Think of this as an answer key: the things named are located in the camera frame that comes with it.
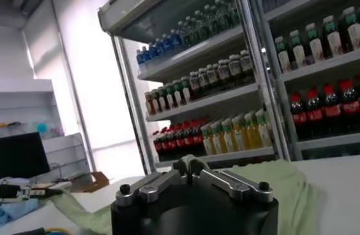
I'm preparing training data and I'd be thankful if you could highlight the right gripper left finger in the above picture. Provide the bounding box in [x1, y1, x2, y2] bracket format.
[115, 159, 190, 208]

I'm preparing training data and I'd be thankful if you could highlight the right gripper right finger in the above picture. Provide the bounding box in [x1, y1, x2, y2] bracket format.
[188, 159, 274, 204]

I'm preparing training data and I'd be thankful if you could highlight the green t-shirt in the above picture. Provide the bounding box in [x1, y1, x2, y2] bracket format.
[50, 155, 318, 235]

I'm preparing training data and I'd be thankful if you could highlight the blue folded cloth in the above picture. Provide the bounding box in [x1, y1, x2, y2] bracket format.
[0, 197, 52, 231]

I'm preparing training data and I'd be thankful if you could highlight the yellow tea bottle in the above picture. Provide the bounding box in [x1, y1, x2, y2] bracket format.
[255, 109, 273, 148]
[232, 115, 248, 151]
[211, 121, 225, 155]
[221, 118, 236, 153]
[244, 112, 260, 149]
[200, 124, 214, 156]

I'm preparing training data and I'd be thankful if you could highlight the black monitor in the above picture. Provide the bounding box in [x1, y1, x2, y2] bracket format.
[0, 132, 50, 182]

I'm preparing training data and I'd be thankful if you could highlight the brown cardboard box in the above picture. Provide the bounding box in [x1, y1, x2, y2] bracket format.
[70, 171, 110, 193]

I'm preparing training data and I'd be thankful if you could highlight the white metal shelf rack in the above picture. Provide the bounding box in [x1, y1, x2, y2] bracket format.
[98, 0, 291, 173]
[237, 0, 360, 160]

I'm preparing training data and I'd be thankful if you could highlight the white open cabinet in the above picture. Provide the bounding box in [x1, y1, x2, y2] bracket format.
[0, 79, 64, 141]

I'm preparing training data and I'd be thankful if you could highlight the dark bottle blue-white label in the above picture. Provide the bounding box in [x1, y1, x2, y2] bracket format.
[228, 54, 243, 87]
[217, 59, 231, 90]
[239, 50, 255, 84]
[188, 72, 202, 100]
[206, 64, 220, 93]
[198, 68, 211, 96]

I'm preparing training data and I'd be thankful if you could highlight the yellow cable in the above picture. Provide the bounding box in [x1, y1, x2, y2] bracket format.
[45, 226, 72, 235]

